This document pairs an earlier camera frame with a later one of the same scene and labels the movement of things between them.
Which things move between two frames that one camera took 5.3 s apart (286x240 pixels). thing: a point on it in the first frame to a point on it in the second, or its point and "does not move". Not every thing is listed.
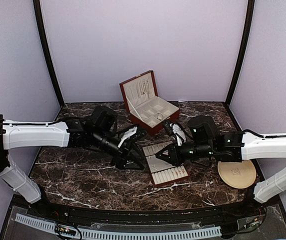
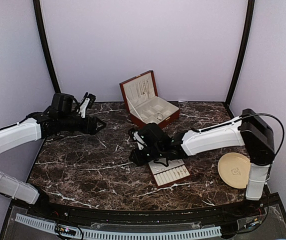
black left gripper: (124, 153) to (93, 121)
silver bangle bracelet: (157, 117) does not move
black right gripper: (174, 158) to (139, 161)
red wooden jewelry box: (147, 109) does not move
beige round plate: (239, 175) does not move
